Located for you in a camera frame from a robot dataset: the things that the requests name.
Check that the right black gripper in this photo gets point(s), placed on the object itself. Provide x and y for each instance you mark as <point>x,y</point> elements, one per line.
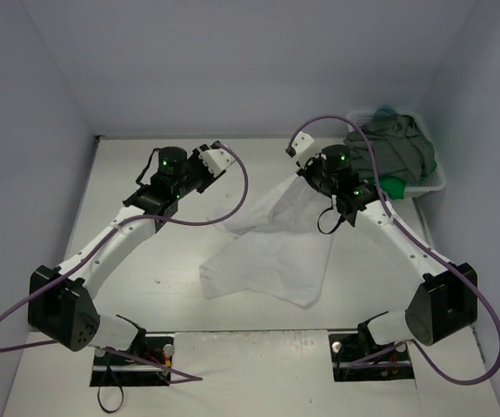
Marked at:
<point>311,172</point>

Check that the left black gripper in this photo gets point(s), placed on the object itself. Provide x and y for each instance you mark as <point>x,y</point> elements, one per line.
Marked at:
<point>198,172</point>

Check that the white t shirt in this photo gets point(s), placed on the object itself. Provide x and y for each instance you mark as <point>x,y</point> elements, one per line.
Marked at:
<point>276,248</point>

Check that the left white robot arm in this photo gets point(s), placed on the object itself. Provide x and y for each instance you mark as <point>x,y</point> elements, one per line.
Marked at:
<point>62,304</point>

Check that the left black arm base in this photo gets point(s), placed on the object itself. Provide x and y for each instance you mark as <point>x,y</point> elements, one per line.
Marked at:
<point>111,373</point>

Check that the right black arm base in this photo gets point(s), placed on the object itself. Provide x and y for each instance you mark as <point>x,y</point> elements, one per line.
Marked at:
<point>355,357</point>

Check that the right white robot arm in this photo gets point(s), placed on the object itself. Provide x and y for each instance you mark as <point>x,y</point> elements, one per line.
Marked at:
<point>441,303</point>

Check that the green t shirt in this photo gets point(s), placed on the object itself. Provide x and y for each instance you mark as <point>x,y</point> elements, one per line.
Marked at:
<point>397,189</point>

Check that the grey t shirt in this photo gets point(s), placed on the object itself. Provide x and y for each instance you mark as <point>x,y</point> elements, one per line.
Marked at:
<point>395,146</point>

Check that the white plastic basket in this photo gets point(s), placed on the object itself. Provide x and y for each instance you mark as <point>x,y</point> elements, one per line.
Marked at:
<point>360,117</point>

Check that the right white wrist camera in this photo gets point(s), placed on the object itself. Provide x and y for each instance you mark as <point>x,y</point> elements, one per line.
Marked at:
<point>301,142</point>

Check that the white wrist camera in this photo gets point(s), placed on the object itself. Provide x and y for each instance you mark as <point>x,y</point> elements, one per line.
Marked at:
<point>215,157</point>
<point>301,142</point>

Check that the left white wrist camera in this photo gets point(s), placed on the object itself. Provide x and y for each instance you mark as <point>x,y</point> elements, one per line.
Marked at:
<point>215,157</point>

